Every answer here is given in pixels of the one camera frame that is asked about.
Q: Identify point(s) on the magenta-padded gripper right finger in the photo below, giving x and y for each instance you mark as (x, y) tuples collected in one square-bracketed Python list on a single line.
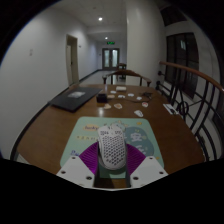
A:
[(148, 170)]

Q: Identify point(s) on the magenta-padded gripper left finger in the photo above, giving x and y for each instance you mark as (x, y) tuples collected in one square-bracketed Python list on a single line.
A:
[(75, 170)]

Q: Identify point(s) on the white honeycomb computer mouse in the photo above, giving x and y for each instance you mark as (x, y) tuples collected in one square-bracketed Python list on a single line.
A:
[(112, 146)]

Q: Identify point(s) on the green printed mouse pad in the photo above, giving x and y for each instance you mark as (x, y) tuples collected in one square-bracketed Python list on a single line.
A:
[(80, 136)]

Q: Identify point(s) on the small white sticker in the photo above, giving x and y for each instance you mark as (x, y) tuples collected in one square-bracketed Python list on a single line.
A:
[(145, 104), (138, 113)]

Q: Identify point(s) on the small pale sticker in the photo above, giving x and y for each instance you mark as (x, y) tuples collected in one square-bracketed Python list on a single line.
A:
[(118, 106), (107, 106)]

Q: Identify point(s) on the black closed laptop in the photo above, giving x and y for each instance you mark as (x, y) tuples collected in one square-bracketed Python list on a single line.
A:
[(75, 98)]

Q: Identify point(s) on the small black box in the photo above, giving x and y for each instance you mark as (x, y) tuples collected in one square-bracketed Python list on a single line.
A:
[(102, 98)]

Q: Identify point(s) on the small white block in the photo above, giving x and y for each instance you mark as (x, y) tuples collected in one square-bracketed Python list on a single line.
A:
[(121, 88)]

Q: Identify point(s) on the curved-back wooden chair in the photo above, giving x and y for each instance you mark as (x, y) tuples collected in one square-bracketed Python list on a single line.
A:
[(126, 73)]

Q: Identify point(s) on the black railing with wooden handrail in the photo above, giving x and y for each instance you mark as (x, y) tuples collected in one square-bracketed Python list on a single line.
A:
[(196, 75)]

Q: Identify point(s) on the small dark wooden chair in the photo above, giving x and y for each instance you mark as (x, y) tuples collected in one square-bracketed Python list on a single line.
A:
[(122, 66)]

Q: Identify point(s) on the wooden side door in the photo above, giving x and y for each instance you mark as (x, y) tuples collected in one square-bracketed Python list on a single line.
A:
[(72, 60)]

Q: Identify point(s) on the dark framed window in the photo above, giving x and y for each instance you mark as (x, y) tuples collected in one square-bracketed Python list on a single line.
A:
[(181, 60)]

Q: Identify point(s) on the glass double door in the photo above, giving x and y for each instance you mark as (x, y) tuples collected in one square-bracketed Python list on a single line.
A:
[(110, 59)]

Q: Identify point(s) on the green exit sign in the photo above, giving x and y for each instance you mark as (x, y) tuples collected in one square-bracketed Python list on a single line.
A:
[(110, 42)]

